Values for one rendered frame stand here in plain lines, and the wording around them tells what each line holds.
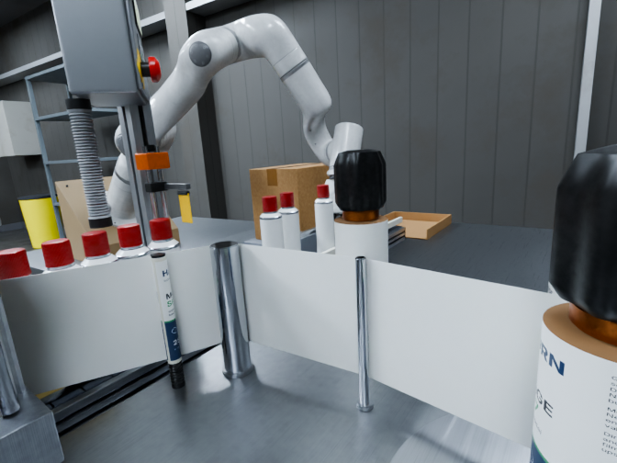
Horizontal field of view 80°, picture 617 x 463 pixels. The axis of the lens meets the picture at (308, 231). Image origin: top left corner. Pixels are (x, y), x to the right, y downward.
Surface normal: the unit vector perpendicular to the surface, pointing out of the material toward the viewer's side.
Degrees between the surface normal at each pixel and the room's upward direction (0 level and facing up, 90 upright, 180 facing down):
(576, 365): 90
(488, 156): 90
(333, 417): 0
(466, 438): 0
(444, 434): 0
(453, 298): 90
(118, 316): 90
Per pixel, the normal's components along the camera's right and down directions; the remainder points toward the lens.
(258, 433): -0.06, -0.97
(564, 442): -0.94, 0.13
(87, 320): 0.42, 0.18
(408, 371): -0.68, 0.21
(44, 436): 0.80, 0.08
